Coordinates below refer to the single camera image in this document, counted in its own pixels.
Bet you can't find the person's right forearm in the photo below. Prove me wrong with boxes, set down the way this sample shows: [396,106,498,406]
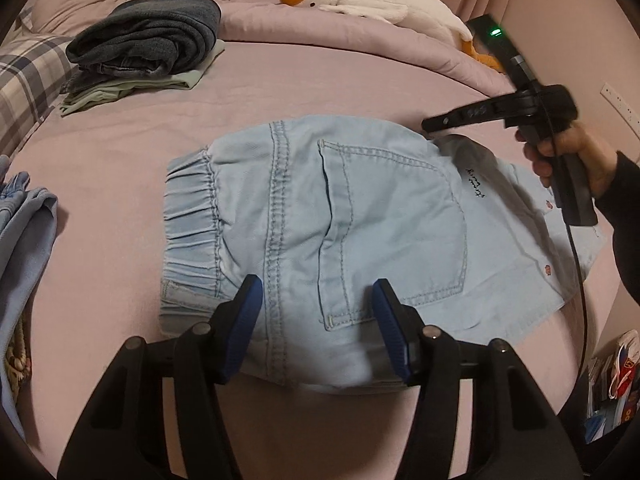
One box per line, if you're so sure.
[594,151,640,307]

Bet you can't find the pink bed sheet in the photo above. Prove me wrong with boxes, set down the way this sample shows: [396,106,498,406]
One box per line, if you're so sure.
[0,40,618,480]

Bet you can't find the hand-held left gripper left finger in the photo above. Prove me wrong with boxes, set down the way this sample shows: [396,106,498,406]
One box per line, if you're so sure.
[57,275,264,480]

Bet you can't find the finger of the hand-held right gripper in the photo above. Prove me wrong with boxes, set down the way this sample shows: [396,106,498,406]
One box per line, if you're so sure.
[421,99,501,135]

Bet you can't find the white wall socket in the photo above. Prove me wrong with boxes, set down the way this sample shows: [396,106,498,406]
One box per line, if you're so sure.
[600,82,640,133]

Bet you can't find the faded blue jeans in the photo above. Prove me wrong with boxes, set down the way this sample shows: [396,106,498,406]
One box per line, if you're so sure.
[0,170,60,442]

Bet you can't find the plaid pillow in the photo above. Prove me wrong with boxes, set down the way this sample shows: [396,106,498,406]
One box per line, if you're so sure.
[0,34,77,157]

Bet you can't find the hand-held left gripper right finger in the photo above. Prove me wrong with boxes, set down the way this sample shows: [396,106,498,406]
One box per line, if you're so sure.
[371,278,583,480]

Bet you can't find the person's right hand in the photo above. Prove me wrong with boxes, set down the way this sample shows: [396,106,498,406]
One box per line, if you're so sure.
[516,122,620,202]

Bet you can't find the pink duvet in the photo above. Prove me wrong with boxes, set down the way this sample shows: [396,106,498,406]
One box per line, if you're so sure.
[27,0,507,97]

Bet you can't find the folded dark denim jeans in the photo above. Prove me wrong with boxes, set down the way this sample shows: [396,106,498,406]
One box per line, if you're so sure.
[66,0,222,75]

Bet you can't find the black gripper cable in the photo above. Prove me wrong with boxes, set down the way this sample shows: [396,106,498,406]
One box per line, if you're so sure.
[542,87,591,378]

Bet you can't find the folded pale green garment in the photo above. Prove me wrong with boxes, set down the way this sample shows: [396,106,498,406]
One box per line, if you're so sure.
[59,40,226,117]

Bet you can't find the pile of colourful bags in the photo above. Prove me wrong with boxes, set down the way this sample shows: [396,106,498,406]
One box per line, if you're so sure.
[584,329,640,447]

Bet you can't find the white goose plush toy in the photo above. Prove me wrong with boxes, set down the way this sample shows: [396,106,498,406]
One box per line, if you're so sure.
[262,0,505,74]

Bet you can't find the light blue denim pants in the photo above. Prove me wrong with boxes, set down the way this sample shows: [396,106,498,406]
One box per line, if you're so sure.
[159,115,607,390]

